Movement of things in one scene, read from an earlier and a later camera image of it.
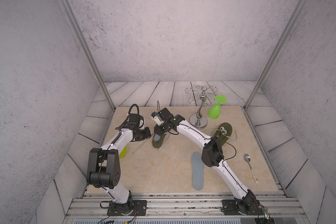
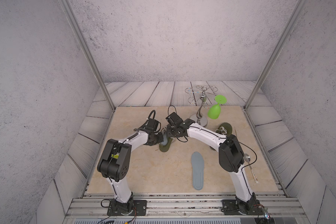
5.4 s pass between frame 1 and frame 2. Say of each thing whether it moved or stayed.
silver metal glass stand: stayed
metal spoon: stayed
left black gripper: moved
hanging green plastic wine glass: stayed
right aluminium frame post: stayed
